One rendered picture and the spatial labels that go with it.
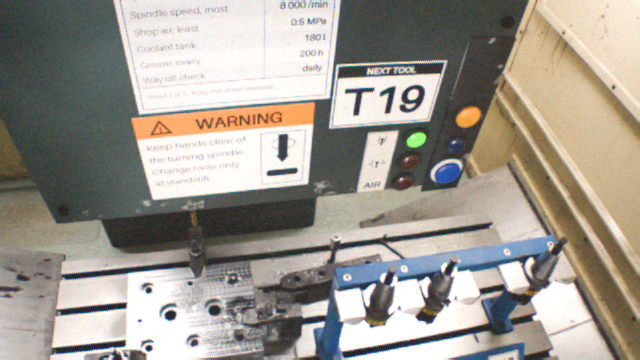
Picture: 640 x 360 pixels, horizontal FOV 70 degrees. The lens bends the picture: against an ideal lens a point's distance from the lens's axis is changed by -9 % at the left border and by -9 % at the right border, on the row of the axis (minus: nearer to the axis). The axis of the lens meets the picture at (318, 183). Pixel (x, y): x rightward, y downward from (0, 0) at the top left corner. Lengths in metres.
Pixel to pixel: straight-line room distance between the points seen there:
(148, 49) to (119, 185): 0.16
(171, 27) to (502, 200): 1.43
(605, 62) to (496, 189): 0.58
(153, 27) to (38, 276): 1.40
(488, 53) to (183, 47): 0.26
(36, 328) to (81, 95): 1.27
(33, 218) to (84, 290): 0.69
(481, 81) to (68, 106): 0.36
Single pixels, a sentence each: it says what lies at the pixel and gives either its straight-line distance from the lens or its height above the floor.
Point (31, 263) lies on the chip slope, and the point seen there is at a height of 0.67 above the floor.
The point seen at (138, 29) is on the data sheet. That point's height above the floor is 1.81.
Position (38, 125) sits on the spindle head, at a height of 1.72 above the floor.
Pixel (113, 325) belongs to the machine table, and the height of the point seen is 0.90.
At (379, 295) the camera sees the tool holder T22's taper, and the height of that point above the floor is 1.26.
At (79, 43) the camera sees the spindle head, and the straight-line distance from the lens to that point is 0.39.
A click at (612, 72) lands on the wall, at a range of 1.36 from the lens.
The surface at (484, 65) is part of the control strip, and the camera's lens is 0.46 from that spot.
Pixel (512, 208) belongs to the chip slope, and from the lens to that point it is 1.67.
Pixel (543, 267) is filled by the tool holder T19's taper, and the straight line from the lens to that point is 1.00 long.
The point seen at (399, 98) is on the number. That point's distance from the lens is 0.45.
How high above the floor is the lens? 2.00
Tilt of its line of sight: 49 degrees down
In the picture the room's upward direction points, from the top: 6 degrees clockwise
